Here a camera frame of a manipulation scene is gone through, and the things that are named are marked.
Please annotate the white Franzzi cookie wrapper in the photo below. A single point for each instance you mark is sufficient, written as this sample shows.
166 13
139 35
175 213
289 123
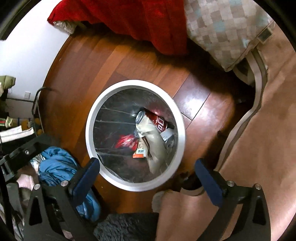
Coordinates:
157 150

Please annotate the black metal rack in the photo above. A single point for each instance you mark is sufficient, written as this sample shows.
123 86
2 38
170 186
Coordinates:
35 111

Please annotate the yellow red snack wrapper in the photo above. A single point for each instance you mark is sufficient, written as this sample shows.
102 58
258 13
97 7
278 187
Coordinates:
141 151

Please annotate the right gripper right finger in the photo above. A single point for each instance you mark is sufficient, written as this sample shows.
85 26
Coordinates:
253 222

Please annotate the red chocolate wrapper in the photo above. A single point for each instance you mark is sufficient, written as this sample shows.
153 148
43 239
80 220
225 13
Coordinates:
127 141

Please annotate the black fuzzy slipper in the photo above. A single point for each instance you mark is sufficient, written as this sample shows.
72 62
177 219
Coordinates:
128 226

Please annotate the checkered grey pillow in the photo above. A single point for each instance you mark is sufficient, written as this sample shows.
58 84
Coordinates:
227 30

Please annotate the blue cloth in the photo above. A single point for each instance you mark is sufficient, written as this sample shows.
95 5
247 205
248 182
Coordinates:
58 165

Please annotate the white round trash bin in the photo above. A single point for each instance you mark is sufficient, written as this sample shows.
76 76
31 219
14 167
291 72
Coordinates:
113 114

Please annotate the red soda can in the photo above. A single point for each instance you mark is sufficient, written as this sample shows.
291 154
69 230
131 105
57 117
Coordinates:
160 123

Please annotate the red fleece blanket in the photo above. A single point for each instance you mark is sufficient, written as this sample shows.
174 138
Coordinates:
162 23

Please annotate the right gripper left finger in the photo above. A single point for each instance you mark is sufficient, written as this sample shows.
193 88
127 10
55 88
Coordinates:
69 195

